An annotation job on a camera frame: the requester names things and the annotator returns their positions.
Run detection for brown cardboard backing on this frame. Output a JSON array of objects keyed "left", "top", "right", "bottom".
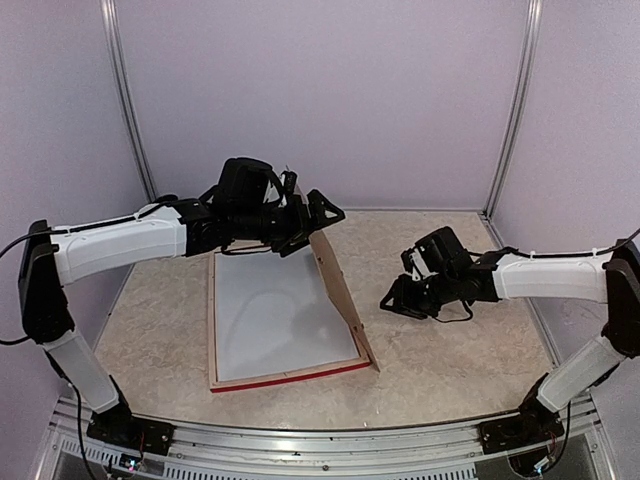
[{"left": 292, "top": 187, "right": 380, "bottom": 379}]

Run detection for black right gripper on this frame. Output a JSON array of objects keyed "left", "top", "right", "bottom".
[{"left": 381, "top": 268, "right": 459, "bottom": 319}]

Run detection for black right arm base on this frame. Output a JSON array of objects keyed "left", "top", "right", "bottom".
[{"left": 478, "top": 383, "right": 565, "bottom": 454}]

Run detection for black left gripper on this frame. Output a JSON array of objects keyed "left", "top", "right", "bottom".
[{"left": 233, "top": 188, "right": 346, "bottom": 257}]

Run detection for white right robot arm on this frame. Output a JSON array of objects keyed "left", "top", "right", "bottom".
[{"left": 380, "top": 226, "right": 639, "bottom": 444}]

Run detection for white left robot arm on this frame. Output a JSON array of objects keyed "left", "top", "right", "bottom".
[{"left": 11, "top": 157, "right": 345, "bottom": 445}]

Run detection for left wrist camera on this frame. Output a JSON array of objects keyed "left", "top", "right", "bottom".
[{"left": 264, "top": 170, "right": 298, "bottom": 208}]

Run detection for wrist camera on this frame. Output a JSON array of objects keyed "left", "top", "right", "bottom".
[
  {"left": 264, "top": 170, "right": 298, "bottom": 208},
  {"left": 401, "top": 246, "right": 431, "bottom": 281}
]

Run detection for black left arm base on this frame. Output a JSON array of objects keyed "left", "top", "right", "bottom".
[{"left": 87, "top": 417, "right": 175, "bottom": 456}]

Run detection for aluminium front rail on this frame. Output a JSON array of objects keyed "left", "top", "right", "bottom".
[{"left": 29, "top": 396, "right": 620, "bottom": 479}]

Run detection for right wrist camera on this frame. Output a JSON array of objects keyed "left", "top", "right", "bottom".
[{"left": 401, "top": 246, "right": 431, "bottom": 281}]

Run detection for right aluminium corner post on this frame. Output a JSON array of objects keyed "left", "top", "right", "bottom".
[{"left": 483, "top": 0, "right": 544, "bottom": 222}]

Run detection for red and black photo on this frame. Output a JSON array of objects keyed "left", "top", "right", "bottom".
[{"left": 214, "top": 248, "right": 362, "bottom": 386}]

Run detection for left aluminium corner post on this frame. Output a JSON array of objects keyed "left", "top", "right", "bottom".
[{"left": 99, "top": 0, "right": 157, "bottom": 201}]

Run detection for red wooden picture frame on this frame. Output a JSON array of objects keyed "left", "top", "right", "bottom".
[{"left": 207, "top": 244, "right": 374, "bottom": 395}]

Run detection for aluminium corner post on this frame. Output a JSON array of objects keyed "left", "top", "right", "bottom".
[
  {"left": 99, "top": 0, "right": 157, "bottom": 201},
  {"left": 483, "top": 0, "right": 544, "bottom": 222}
]

